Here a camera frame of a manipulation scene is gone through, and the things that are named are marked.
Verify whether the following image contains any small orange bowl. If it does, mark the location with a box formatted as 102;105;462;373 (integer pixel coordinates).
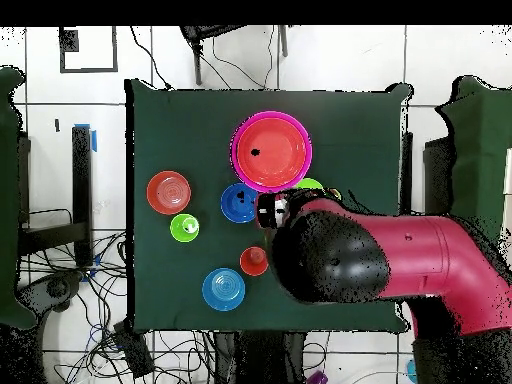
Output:
146;170;192;216

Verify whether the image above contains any dark green table cloth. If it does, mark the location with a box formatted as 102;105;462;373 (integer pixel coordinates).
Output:
124;78;413;334

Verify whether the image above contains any large pink bowl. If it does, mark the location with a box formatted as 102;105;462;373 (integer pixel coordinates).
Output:
230;110;314;194

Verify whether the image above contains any cable tangle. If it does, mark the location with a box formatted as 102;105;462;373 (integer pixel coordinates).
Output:
19;229;217;384

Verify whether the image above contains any grey pedestal foot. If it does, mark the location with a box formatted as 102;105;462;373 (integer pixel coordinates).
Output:
15;270;85;314

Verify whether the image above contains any green bowl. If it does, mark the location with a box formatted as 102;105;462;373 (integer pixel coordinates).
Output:
294;177;325;191

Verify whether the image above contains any black power strip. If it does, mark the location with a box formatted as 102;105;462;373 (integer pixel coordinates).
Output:
113;320;156;379

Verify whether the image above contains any orange cup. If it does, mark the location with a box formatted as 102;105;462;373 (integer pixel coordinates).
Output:
239;245;269;277

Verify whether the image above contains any large orange bowl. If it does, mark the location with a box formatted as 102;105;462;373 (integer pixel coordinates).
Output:
236;116;308;188

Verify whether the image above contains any dark blue bowl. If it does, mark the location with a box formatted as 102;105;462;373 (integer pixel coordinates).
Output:
220;182;259;224

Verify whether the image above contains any black table frame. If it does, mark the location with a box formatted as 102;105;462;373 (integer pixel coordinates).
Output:
17;123;98;268
399;131;455;219

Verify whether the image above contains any green cup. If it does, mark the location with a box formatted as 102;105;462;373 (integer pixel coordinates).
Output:
169;213;201;244

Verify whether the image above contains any green cloth on side table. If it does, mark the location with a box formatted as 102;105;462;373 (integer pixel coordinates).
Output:
434;75;512;249
0;65;39;331

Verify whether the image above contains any small light blue bowl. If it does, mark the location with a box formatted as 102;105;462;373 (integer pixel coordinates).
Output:
201;267;246;312

